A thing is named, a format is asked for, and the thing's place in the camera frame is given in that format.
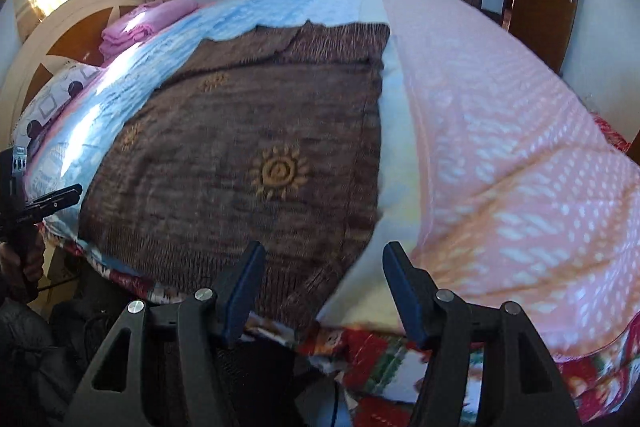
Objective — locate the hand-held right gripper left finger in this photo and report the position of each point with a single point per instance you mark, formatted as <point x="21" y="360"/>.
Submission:
<point x="244" y="294"/>

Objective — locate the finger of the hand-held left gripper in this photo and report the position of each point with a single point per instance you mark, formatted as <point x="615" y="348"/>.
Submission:
<point x="55" y="200"/>

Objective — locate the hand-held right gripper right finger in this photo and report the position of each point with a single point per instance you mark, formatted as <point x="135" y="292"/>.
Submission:
<point x="404" y="297"/>

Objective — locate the brown knit sweater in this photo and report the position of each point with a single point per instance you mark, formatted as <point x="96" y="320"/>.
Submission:
<point x="225" y="132"/>

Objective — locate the person's left hand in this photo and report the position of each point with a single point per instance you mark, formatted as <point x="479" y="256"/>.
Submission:
<point x="31" y="264"/>

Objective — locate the red patterned bed sheet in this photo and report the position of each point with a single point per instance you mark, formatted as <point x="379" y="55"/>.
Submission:
<point x="380" y="357"/>

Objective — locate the white patterned pillow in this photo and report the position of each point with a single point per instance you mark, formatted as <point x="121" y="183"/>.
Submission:
<point x="55" y="97"/>

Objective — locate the person's dark clothing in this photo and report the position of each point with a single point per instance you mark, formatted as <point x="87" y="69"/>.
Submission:
<point x="30" y="357"/>

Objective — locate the wooden round headboard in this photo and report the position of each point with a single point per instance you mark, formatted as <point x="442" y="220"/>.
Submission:
<point x="60" y="27"/>

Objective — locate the blue and pink dotted quilt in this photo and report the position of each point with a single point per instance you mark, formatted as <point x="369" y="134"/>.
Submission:
<point x="500" y="132"/>

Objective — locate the pink pillow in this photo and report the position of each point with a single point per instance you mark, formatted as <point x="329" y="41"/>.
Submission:
<point x="145" y="24"/>

